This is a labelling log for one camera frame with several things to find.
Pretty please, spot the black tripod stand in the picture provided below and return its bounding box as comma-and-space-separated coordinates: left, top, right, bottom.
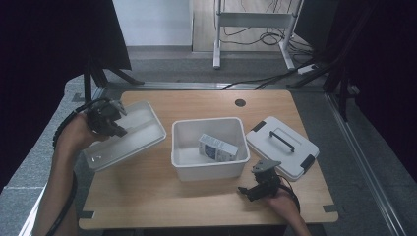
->
287, 48, 353, 123
82, 58, 146, 106

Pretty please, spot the small white blue carton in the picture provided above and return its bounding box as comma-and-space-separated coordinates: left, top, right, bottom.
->
197, 133, 240, 163

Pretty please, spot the tangle of black floor cables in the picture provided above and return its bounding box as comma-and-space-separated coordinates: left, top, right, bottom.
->
221, 25, 317, 57

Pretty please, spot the black curtain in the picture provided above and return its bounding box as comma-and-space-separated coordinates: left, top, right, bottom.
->
323, 0, 417, 184
0, 0, 133, 193

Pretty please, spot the long black floor cable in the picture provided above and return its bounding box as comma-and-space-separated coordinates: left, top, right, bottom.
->
221, 58, 317, 91

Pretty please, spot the person's right hand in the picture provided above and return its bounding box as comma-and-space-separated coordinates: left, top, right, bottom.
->
263, 191, 301, 225

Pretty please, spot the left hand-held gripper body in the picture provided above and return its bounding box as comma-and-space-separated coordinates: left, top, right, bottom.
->
85, 98, 129, 138

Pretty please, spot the white plastic storage box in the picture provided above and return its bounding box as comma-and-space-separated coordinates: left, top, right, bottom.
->
170, 116, 252, 183

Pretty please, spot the white plastic tray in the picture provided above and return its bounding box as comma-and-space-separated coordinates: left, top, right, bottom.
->
81, 100, 168, 173

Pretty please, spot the white metal stand frame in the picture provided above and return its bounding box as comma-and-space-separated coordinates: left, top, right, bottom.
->
212, 0, 305, 71

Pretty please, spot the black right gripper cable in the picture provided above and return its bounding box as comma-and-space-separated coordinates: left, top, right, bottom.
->
277, 175, 302, 214

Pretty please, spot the white power strip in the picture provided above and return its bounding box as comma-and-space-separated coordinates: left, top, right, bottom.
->
296, 63, 319, 76

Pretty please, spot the white box lid black handle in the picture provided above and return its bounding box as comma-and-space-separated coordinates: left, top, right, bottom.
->
244, 115, 321, 182

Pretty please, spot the person's left hand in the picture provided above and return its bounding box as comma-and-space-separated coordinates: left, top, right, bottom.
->
56, 112, 111, 152

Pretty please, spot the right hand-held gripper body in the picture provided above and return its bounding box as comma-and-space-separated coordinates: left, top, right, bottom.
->
251, 158, 283, 199

